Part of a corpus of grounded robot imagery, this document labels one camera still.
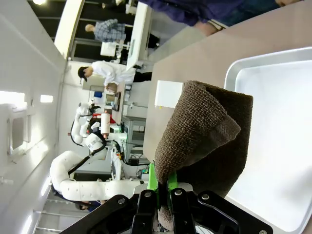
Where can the person in purple jacket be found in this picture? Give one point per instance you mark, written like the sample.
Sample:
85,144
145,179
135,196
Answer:
190,9

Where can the person's left hand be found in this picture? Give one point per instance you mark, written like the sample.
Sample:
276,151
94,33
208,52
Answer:
287,2

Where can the white ceiling air vent panel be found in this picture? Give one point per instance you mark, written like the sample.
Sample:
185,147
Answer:
18,129

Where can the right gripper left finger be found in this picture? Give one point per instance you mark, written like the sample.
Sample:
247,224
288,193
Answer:
146,212

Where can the silver metal tray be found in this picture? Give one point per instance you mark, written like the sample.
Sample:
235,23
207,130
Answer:
280,122

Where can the person in white coat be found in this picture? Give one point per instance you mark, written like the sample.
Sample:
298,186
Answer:
112,72

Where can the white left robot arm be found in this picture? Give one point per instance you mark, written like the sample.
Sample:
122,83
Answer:
97,189

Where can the rectangular ceiling light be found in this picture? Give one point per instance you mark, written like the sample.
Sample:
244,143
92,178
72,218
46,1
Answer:
39,2
46,98

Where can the person in blue shirt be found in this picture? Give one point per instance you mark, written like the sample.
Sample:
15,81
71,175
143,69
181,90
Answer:
85,207

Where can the wooden workbench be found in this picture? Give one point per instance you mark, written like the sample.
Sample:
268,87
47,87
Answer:
119,97

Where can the aluminium frame equipment rack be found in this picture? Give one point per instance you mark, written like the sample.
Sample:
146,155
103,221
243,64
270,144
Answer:
134,136

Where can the brown cloth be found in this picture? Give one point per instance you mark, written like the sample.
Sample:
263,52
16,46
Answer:
202,131

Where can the small blue box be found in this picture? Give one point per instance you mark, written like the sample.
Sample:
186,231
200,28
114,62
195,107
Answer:
98,94

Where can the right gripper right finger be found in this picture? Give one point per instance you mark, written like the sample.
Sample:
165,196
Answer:
182,209

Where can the person in plaid shirt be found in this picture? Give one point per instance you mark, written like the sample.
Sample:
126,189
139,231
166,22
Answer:
109,30

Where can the small white table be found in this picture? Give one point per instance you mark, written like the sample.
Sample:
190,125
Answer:
139,36

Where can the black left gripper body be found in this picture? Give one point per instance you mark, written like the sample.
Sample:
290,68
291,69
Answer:
95,127

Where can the person's right hand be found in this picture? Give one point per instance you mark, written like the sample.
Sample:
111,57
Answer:
206,28

